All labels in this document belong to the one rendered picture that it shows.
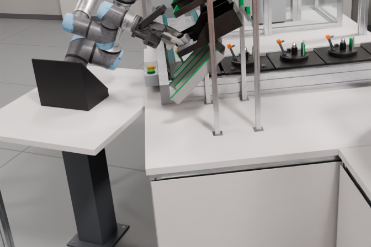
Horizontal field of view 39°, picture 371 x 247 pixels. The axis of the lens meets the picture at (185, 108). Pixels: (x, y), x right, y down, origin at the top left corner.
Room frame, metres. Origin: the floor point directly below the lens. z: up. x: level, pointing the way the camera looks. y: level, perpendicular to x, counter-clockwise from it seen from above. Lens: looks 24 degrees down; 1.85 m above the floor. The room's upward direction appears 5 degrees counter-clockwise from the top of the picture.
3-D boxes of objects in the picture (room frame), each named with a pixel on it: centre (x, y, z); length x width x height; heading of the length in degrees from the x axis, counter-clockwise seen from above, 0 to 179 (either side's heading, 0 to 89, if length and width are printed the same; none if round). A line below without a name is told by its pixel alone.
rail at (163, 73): (2.74, 0.10, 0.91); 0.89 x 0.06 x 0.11; 2
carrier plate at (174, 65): (2.47, -0.06, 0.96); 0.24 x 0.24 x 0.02; 2
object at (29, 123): (2.46, 0.51, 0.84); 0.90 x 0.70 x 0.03; 155
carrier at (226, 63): (2.48, -0.32, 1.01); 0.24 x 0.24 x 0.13; 2
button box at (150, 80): (2.55, 0.16, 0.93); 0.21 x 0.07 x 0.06; 2
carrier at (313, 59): (2.49, -0.56, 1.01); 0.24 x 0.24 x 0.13; 2
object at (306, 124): (2.49, -0.51, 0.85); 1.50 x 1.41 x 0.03; 2
